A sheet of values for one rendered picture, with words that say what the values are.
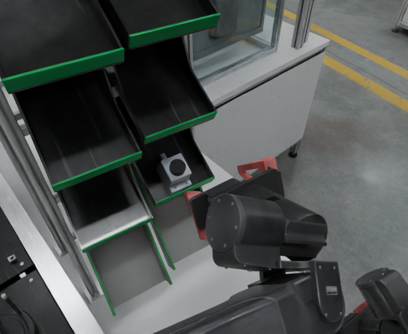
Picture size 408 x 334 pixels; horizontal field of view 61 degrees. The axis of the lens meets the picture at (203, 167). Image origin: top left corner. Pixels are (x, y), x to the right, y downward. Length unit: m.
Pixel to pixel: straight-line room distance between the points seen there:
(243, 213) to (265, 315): 0.09
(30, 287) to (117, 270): 0.22
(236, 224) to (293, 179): 2.09
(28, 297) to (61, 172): 0.43
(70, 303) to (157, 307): 0.21
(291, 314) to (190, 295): 0.62
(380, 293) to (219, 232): 0.34
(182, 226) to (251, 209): 0.51
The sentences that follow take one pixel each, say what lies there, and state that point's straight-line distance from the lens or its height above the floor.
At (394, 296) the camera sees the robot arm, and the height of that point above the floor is 1.22.
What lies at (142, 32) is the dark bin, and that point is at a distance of 0.46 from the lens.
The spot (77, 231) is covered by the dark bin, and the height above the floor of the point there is 1.21.
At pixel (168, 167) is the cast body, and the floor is 1.26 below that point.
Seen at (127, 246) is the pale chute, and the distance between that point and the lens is 0.78.
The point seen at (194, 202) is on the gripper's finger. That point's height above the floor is 1.37.
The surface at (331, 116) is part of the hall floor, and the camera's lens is 3.03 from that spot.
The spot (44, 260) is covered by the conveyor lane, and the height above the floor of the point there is 0.95.
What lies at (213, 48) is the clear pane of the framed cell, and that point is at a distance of 1.57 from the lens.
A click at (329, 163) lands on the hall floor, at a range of 2.59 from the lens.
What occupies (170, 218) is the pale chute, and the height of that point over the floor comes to 1.06.
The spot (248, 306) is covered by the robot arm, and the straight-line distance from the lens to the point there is 0.32.
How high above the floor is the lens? 1.71
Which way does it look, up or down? 45 degrees down
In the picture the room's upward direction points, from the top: straight up
